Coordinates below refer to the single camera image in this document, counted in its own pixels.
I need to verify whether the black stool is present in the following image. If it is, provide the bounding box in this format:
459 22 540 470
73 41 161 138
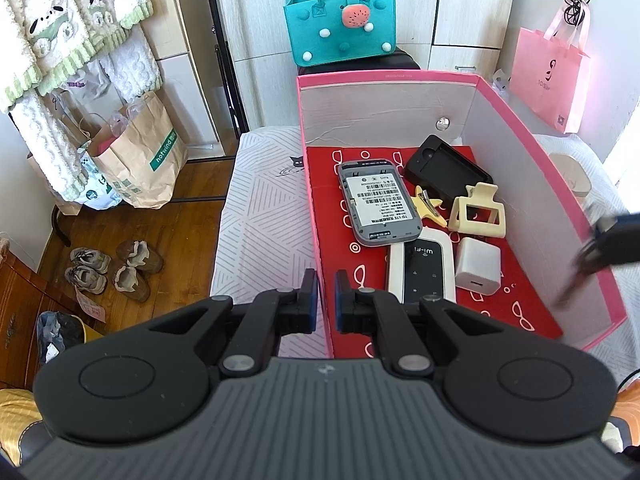
297 47 418 78

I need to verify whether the cream claw hair clip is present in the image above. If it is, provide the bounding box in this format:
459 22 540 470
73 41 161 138
447 182 507 238

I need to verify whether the pink cardboard box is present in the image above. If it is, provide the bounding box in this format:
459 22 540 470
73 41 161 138
296 71 628 361

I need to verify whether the pink tote bag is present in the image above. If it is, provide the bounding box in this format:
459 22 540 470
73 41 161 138
509 5 592 135

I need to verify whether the grey sneaker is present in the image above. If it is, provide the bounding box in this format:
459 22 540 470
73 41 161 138
70 247 112 275
64 265 108 295

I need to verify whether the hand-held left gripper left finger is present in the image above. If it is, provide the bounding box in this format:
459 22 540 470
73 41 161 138
147 269 320 379

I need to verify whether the black door frame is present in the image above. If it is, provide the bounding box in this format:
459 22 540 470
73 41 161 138
200 0 251 141

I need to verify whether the black clothes rack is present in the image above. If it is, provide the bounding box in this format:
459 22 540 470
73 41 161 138
52 205 71 246

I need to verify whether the brown wooden cabinet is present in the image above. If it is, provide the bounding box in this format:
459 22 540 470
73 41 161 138
0 247 66 391

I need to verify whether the yellow star hair clip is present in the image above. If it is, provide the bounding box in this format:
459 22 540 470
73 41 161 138
411 185 448 231

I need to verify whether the brown paper bag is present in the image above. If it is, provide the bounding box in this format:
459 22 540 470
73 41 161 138
90 91 190 210

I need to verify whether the brown fur-lined slipper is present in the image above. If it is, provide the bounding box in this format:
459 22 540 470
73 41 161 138
112 265 151 303
116 240 165 273

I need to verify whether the white pocket router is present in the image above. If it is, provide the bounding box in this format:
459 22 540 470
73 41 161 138
386 228 457 306

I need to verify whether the white charger adapter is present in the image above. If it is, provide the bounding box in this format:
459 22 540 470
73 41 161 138
454 236 502 297

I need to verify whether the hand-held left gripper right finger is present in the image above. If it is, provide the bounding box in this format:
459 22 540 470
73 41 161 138
334 269 503 379

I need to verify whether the yellow patterned cloth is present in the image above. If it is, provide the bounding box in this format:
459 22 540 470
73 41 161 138
0 387 58 461

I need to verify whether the pink paper slip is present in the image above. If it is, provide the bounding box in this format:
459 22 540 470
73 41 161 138
77 290 108 323

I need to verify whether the white plastic bag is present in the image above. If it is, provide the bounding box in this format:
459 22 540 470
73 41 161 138
50 62 113 106

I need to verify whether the teal felt tote bag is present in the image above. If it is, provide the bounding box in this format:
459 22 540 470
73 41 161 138
284 0 397 66

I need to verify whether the green-print plastic bag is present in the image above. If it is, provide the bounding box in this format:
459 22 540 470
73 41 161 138
77 147 123 210

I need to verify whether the white wooden wardrobe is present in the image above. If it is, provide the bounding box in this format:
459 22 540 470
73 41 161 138
210 0 521 158

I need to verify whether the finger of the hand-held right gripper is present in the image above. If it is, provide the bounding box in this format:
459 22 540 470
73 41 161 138
575 211 640 276

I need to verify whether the cream round container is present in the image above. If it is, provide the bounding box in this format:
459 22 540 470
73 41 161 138
547 152 593 197

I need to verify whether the grey open-back router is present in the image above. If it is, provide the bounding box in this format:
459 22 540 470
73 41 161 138
337 157 423 249

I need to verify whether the yellow trash bin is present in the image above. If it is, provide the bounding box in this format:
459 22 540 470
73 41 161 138
36 310 103 366

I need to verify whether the black hair tie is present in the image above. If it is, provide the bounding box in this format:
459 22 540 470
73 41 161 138
565 0 593 26

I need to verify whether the white textured bath robe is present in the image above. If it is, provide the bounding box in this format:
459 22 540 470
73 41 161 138
10 25 163 203

